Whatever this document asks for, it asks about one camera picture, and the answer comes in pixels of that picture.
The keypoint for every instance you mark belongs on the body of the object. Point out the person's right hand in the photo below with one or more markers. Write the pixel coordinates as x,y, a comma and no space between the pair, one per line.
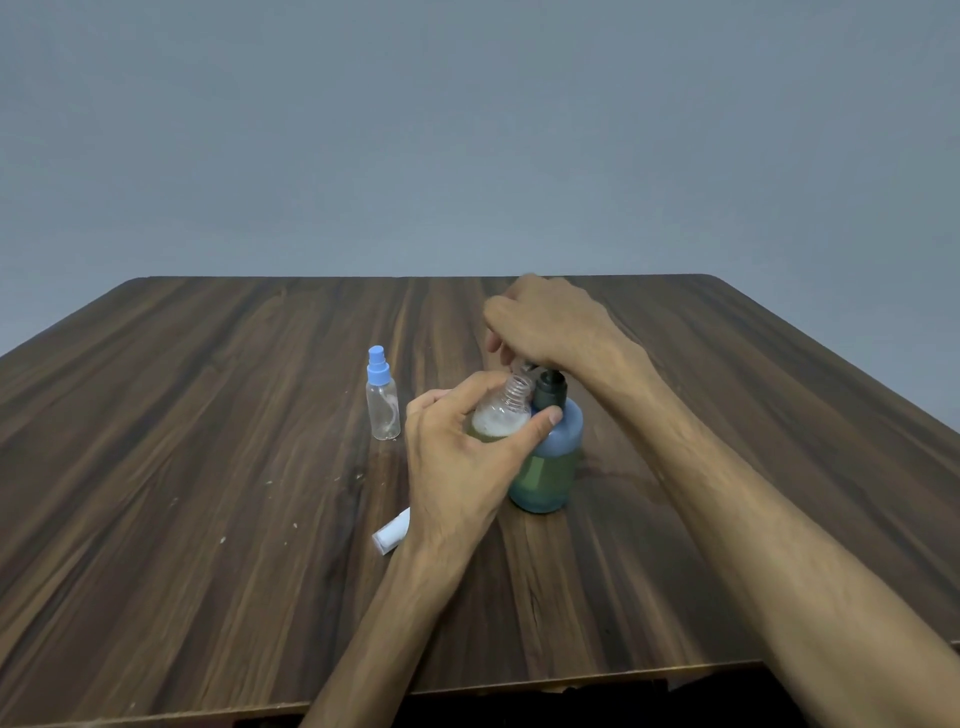
562,326

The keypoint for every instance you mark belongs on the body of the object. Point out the person's right forearm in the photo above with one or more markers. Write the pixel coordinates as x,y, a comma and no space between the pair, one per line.
780,540

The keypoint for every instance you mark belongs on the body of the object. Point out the white spray cap with tube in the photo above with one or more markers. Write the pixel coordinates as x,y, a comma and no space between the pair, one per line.
391,532

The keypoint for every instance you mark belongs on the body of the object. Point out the person's left hand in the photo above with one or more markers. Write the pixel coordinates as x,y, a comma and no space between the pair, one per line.
454,476

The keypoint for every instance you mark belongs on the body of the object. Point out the clear small bottle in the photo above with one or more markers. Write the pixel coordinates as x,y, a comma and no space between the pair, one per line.
501,416

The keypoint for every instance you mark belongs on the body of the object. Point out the blue-capped small spray bottle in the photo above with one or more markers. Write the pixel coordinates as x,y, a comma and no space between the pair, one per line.
383,409

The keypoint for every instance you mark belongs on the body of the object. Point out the person's left forearm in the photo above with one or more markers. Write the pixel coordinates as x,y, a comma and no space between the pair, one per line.
375,637

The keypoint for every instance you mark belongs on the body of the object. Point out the blue green pump bottle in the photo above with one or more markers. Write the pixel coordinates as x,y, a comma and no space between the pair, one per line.
551,469

